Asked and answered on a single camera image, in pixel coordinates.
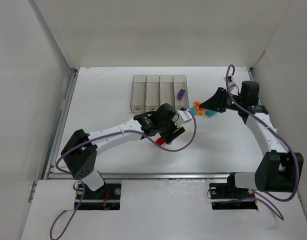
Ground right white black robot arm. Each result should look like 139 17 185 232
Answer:
199 81 304 197

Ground teal lego block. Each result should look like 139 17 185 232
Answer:
205 110 216 117

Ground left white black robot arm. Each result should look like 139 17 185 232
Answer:
60 103 193 193

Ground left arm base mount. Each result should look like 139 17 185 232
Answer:
73 182 122 211

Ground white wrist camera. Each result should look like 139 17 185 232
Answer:
228 75 236 87
172 110 193 128

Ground yellow round patterned lego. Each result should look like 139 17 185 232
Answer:
193 101 205 116

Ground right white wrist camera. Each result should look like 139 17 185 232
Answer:
228 75 236 87

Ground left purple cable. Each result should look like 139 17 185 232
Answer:
50 114 197 240

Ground metal rail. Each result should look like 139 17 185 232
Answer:
47 172 286 180

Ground teal lego brick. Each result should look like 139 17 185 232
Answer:
189 107 197 116

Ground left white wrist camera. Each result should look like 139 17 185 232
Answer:
172 110 193 128

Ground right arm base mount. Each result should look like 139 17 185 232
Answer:
207 173 258 210

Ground red purple lego stack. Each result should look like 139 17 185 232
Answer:
155 137 166 146

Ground purple lego brick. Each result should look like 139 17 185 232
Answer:
177 88 186 100

